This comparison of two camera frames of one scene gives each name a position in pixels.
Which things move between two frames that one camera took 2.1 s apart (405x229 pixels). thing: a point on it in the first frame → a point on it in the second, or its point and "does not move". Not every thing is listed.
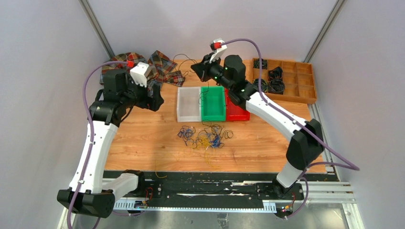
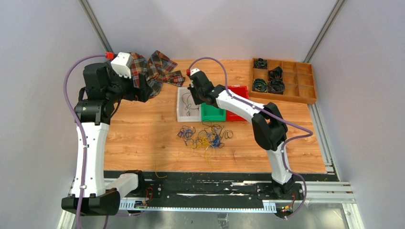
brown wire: (186, 72) → (187, 103)
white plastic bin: (188, 108) does not move
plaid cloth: (160, 68) does not move
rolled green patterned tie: (263, 84) does not move
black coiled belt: (256, 63) does not move
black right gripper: (202, 68) → (193, 90)
